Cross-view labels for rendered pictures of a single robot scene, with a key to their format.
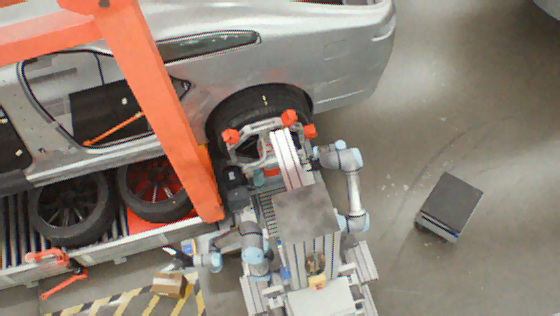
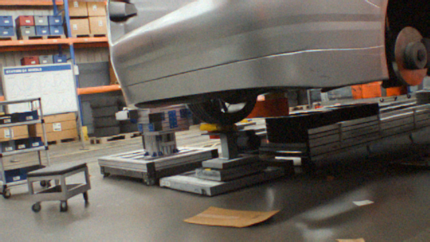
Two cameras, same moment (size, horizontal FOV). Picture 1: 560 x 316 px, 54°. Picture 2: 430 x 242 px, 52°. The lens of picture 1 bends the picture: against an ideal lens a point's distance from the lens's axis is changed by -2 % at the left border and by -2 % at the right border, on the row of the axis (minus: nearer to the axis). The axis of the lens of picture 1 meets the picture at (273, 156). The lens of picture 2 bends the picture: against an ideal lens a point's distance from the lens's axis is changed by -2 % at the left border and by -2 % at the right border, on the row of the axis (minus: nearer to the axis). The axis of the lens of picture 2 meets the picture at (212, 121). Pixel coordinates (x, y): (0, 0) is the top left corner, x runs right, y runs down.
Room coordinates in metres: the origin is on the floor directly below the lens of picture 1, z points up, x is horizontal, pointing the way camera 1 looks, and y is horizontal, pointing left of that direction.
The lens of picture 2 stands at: (5.44, -1.90, 0.76)
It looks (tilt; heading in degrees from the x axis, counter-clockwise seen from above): 3 degrees down; 151
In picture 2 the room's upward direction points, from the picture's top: 7 degrees counter-clockwise
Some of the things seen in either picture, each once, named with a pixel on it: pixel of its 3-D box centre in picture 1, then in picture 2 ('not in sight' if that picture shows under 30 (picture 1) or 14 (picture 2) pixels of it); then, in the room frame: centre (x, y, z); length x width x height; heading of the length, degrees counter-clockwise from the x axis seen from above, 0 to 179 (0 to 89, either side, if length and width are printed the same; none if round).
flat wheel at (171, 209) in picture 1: (161, 179); (299, 125); (2.03, 0.90, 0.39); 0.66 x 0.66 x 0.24
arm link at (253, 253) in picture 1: (256, 259); not in sight; (1.00, 0.20, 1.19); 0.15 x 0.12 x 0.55; 172
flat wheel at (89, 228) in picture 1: (73, 203); (347, 115); (1.95, 1.62, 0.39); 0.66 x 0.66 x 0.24
